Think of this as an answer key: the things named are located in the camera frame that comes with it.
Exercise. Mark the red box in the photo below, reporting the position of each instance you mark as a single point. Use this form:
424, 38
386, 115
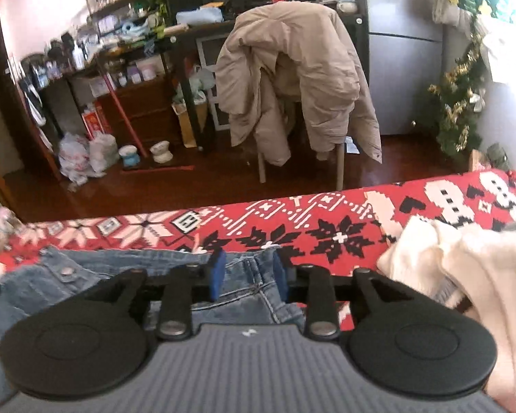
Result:
95, 120

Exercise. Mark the light blue folded cloth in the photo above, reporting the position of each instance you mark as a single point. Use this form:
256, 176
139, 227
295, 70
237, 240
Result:
198, 16

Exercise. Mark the white cloth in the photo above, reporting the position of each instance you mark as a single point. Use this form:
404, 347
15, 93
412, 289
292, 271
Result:
507, 51

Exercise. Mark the dark wooden drawer cabinet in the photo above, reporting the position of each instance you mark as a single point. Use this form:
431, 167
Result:
150, 107

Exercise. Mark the grey refrigerator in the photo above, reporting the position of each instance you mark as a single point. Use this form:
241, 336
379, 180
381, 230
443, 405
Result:
404, 73

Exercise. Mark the wooden chair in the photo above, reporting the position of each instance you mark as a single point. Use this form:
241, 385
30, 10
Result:
339, 167

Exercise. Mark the red broom pole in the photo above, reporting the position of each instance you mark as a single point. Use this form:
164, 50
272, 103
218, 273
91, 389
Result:
124, 112

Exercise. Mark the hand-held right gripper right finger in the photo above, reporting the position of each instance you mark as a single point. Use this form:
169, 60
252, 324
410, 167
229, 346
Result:
280, 275

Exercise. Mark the beige jacket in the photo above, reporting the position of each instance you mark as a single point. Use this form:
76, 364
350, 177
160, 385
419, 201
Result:
292, 73

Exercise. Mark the white pump bottle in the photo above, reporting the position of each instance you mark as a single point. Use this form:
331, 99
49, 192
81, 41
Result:
78, 56

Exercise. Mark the blue denim jeans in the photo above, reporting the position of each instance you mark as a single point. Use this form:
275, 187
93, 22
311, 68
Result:
47, 277

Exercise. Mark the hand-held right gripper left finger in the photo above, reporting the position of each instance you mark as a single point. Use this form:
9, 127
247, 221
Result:
215, 275

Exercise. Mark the small Christmas tree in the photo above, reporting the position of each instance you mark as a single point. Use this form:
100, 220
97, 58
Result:
456, 112

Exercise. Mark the white knit sweater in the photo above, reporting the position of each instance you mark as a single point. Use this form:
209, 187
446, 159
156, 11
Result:
490, 266

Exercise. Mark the blue pet bowl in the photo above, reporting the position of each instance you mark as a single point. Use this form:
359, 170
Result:
128, 155

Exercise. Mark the white plastic bag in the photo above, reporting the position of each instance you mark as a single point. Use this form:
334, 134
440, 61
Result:
73, 155
104, 150

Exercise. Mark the red patterned blanket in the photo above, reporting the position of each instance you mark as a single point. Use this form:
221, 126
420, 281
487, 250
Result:
327, 223

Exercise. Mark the white pet bowl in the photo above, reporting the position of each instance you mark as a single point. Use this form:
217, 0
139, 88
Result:
161, 151

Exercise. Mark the brown paper bag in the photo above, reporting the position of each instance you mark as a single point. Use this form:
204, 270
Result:
188, 124

